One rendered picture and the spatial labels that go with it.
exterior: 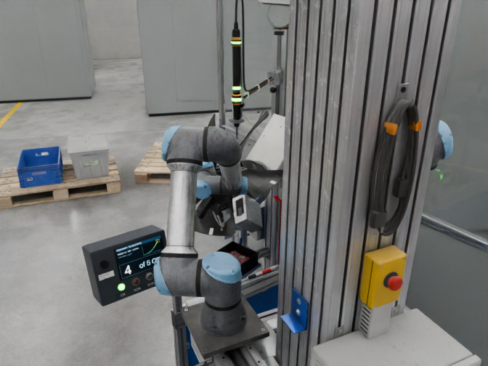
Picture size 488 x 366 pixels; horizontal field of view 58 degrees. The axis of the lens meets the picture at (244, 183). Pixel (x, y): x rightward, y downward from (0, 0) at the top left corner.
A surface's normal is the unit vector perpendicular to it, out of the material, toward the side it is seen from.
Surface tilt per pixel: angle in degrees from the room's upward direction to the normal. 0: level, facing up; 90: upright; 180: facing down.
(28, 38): 90
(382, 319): 90
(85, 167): 95
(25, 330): 0
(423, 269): 90
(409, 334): 0
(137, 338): 0
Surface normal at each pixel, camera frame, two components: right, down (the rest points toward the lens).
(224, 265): 0.13, -0.90
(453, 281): -0.82, 0.24
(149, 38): 0.22, 0.40
